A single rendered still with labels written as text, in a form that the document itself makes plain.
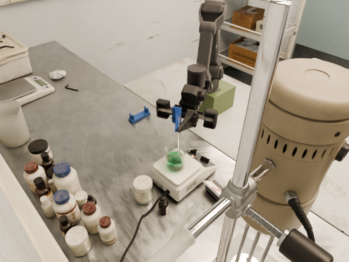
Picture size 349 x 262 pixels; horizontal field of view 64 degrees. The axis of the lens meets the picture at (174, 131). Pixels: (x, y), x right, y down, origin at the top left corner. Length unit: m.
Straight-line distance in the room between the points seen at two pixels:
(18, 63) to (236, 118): 1.16
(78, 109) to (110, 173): 0.45
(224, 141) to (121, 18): 1.52
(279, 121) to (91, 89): 1.28
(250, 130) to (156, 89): 1.23
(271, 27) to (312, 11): 3.59
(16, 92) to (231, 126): 1.01
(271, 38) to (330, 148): 0.17
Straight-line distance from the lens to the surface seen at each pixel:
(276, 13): 0.20
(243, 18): 3.10
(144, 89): 1.45
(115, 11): 2.35
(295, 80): 0.31
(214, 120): 0.82
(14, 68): 1.73
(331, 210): 1.04
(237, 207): 0.30
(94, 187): 1.01
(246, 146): 0.25
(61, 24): 2.16
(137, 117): 1.25
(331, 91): 0.31
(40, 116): 1.40
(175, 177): 0.88
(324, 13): 3.73
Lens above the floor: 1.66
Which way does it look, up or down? 40 degrees down
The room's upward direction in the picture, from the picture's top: straight up
